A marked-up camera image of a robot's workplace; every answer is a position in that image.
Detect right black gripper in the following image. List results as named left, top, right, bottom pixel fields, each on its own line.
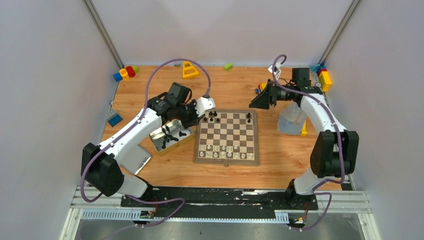
left=248, top=79, right=295, bottom=110

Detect wooden chess board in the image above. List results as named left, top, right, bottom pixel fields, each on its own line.
left=193, top=109, right=260, bottom=166

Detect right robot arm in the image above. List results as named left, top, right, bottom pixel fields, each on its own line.
left=249, top=67, right=359, bottom=209

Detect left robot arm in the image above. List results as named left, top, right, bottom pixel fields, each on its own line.
left=80, top=82, right=216, bottom=207

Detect toy car of bricks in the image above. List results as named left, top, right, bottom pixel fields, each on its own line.
left=254, top=83, right=267, bottom=95

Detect gold metal tin box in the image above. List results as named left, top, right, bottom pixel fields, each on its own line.
left=149, top=119, right=195, bottom=156

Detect yellow triangle toy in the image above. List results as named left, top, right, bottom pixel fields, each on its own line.
left=182, top=61, right=200, bottom=79

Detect green block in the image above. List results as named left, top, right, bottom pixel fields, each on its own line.
left=223, top=62, right=234, bottom=71

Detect colourful round blocks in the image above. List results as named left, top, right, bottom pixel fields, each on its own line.
left=112, top=65, right=140, bottom=82

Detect blue toy brick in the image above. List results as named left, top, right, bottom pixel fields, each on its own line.
left=103, top=109, right=123, bottom=127

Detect stacked colourful bricks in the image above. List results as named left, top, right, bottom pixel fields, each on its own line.
left=309, top=64, right=333, bottom=92

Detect silver tin lid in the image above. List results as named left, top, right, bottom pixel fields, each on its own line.
left=120, top=144, right=152, bottom=175

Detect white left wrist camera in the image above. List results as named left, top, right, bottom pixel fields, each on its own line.
left=195, top=97, right=216, bottom=117

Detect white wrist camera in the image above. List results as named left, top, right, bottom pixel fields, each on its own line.
left=195, top=97, right=216, bottom=117
left=268, top=62, right=282, bottom=78

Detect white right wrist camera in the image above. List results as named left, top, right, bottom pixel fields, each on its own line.
left=268, top=62, right=282, bottom=78

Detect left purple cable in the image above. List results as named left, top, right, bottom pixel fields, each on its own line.
left=79, top=58, right=213, bottom=229

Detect purple cable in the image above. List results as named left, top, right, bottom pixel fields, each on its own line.
left=271, top=54, right=347, bottom=232
left=79, top=58, right=213, bottom=229

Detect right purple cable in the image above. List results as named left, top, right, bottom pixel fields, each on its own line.
left=271, top=54, right=347, bottom=232

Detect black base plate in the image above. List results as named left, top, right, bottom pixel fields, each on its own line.
left=120, top=186, right=319, bottom=220

